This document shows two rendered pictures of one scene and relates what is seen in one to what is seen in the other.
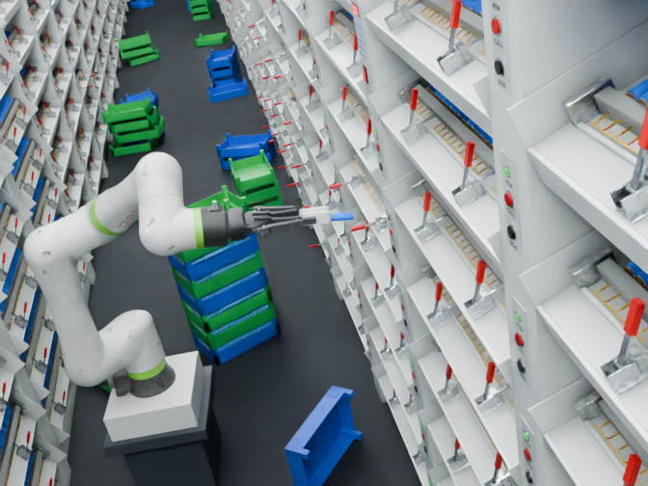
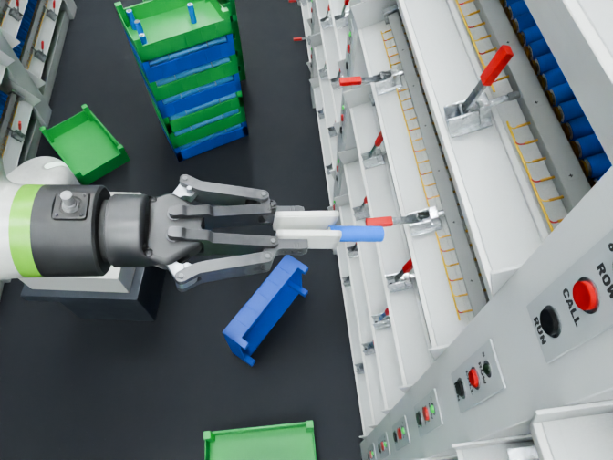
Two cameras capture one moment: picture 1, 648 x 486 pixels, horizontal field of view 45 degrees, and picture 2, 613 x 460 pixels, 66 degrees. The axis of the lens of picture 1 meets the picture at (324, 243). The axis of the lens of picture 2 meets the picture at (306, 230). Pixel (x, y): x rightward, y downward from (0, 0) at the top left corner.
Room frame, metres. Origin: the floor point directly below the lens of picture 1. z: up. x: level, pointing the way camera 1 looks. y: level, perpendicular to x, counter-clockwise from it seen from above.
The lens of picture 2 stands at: (1.38, 0.01, 1.46)
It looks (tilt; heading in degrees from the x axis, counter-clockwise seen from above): 60 degrees down; 0
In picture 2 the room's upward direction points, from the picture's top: straight up
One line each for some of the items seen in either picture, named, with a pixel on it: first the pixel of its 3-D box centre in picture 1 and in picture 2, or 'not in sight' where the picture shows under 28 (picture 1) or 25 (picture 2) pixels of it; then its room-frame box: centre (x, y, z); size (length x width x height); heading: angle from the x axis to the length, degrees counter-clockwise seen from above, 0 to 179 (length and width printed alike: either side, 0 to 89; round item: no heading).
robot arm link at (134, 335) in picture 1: (134, 344); (48, 199); (2.01, 0.62, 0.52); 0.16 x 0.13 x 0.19; 130
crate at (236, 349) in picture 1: (235, 331); (202, 124); (2.70, 0.43, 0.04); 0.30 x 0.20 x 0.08; 118
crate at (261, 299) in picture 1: (227, 299); (194, 95); (2.70, 0.43, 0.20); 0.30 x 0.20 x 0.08; 118
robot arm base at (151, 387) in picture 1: (132, 376); not in sight; (2.02, 0.67, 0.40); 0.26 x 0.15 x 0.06; 81
